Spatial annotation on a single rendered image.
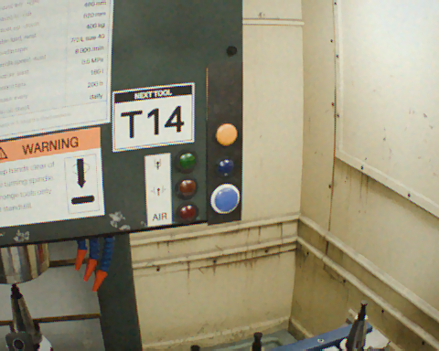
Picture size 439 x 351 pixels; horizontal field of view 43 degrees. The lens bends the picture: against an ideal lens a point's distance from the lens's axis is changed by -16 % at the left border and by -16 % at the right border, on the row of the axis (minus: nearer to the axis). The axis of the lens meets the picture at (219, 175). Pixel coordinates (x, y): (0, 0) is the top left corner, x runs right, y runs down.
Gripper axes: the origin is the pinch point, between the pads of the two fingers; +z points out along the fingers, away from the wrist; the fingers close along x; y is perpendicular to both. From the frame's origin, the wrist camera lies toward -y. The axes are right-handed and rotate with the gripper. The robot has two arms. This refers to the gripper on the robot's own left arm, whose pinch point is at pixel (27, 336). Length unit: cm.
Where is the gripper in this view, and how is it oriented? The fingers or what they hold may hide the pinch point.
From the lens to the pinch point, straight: 108.0
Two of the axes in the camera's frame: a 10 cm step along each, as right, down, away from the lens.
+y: -0.1, 9.4, 3.3
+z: -3.0, -3.2, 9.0
